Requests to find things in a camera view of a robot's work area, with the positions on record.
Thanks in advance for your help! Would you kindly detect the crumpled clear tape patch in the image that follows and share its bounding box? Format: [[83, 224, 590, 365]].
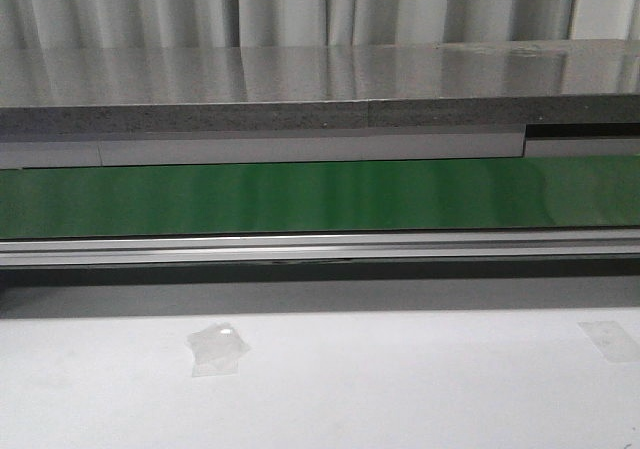
[[187, 323, 250, 377]]

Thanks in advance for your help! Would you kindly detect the aluminium conveyor side rail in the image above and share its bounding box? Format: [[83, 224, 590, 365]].
[[1, 228, 639, 268]]

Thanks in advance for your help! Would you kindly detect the grey panel under slab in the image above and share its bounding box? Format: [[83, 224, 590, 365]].
[[1, 122, 639, 169]]

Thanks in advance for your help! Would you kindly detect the green conveyor belt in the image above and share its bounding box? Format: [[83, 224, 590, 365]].
[[1, 156, 639, 239]]

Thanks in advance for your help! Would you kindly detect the grey granite slab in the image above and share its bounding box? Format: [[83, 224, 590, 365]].
[[1, 40, 639, 138]]

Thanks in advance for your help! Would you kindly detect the white pleated curtain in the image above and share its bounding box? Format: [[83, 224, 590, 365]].
[[1, 0, 639, 49]]

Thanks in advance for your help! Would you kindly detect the flat clear tape strip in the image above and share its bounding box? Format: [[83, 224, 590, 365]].
[[579, 321, 639, 363]]

